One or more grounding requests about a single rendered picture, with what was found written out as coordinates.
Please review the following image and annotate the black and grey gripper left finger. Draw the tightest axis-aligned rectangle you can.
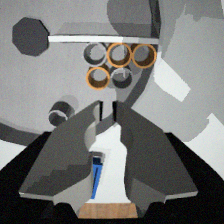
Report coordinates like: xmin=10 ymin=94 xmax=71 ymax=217
xmin=0 ymin=100 xmax=103 ymax=224

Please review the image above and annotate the grey metal sleeve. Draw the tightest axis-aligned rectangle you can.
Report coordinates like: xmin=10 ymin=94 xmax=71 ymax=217
xmin=81 ymin=42 xmax=107 ymax=67
xmin=47 ymin=101 xmax=72 ymax=128

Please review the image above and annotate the grey metal bushing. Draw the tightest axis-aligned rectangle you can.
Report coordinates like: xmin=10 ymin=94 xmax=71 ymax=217
xmin=110 ymin=65 xmax=134 ymax=90

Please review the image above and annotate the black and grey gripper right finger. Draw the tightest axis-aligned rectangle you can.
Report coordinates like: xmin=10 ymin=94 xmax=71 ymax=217
xmin=112 ymin=100 xmax=224 ymax=224

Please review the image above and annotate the bronze bushing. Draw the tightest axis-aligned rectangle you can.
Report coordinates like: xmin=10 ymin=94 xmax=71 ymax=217
xmin=130 ymin=43 xmax=157 ymax=68
xmin=86 ymin=63 xmax=110 ymax=90
xmin=107 ymin=42 xmax=132 ymax=68

